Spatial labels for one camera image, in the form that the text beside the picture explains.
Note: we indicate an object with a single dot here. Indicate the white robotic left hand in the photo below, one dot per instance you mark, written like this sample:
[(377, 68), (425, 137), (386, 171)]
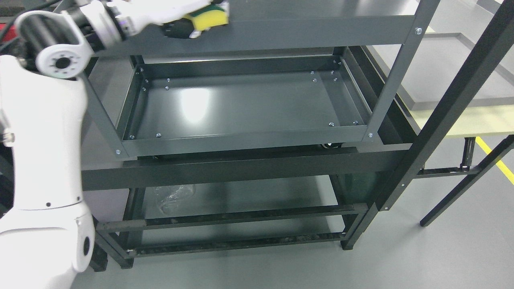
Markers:
[(133, 16)]

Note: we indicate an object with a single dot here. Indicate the green and yellow sponge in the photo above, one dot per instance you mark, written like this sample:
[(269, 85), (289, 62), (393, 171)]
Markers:
[(213, 15)]

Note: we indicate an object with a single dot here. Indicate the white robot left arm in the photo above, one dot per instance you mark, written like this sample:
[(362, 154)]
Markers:
[(49, 235)]

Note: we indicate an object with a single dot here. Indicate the grey metal shelf cart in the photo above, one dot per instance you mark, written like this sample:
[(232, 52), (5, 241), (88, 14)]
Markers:
[(283, 73)]

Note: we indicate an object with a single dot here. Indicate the clear plastic bag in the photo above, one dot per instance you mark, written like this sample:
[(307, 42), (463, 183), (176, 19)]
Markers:
[(168, 198)]

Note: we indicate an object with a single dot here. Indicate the black metal shelving rack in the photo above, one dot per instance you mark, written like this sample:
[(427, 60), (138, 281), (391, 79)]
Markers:
[(248, 198)]

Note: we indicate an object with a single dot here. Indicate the yellow-topped table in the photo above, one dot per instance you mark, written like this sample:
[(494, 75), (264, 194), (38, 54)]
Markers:
[(477, 68)]

